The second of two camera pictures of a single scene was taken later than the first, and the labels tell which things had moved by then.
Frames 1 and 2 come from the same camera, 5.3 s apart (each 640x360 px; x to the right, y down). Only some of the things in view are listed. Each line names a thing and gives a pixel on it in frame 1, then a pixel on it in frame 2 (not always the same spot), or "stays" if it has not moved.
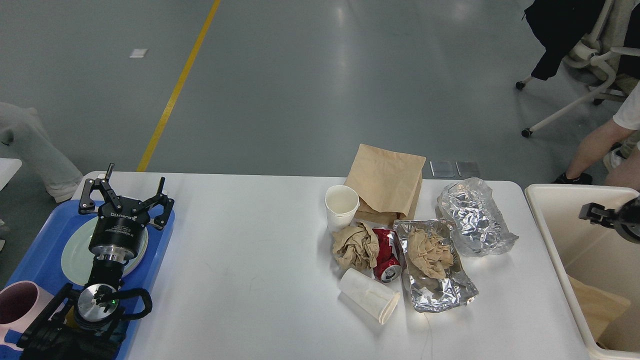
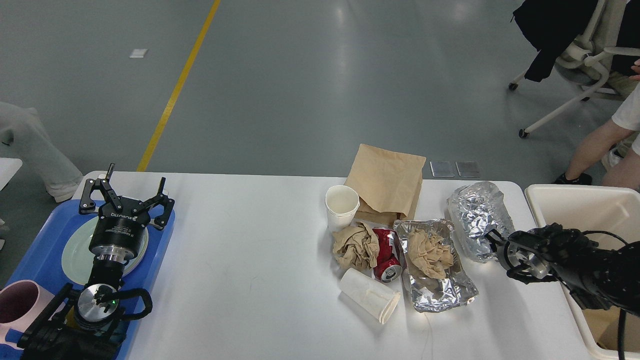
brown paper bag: (387, 184) stays
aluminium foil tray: (430, 293) stays
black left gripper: (116, 232) stays
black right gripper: (627, 223) -> (546, 248)
